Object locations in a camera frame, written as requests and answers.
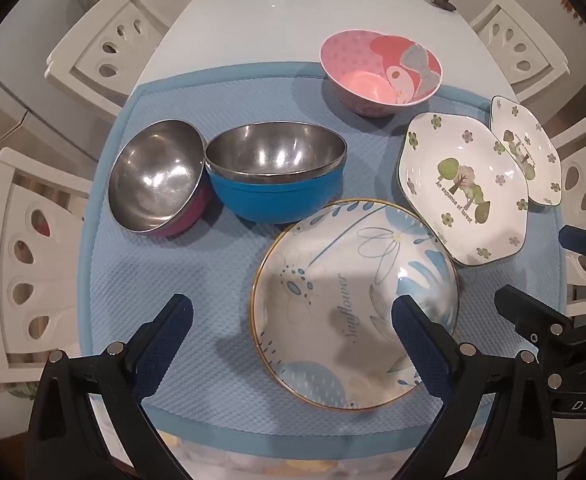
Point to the round blue floral plate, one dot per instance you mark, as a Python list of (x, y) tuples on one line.
[(333, 270)]

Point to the hexagonal white tree plate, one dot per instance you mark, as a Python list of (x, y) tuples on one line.
[(533, 150), (453, 185)]

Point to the pink cartoon bowl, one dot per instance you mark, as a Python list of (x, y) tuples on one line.
[(368, 70)]

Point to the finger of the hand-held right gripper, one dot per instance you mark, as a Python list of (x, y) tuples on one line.
[(528, 310), (585, 242)]

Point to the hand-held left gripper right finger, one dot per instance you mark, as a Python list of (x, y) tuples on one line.
[(415, 340)]

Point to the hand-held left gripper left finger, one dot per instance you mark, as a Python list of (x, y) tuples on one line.
[(160, 355)]

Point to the white refrigerator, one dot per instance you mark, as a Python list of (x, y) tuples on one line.
[(18, 60)]

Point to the steel bowl with pink outside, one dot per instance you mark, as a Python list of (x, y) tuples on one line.
[(153, 175)]

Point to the blue textured table mat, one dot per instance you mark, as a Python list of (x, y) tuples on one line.
[(183, 265)]

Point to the small black table object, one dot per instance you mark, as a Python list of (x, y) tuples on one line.
[(442, 3)]

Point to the steel bowl with blue outside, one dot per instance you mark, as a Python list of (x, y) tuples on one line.
[(273, 195)]

